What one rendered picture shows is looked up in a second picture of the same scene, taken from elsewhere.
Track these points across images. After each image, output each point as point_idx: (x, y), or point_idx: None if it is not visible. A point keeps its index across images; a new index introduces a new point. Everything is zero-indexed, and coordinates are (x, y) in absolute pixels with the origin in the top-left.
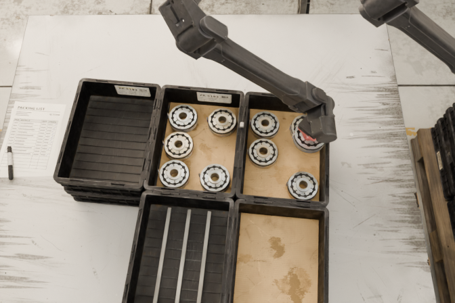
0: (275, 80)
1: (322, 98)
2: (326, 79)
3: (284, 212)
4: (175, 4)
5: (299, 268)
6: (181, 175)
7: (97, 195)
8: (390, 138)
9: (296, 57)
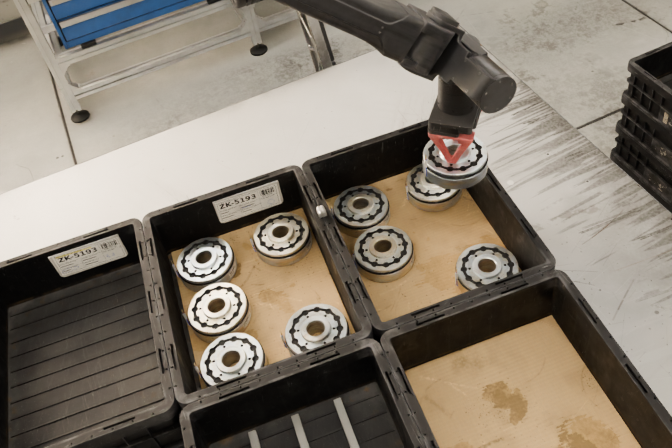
0: None
1: (453, 19)
2: None
3: (482, 326)
4: None
5: (575, 419)
6: (247, 357)
7: None
8: (575, 162)
9: (355, 120)
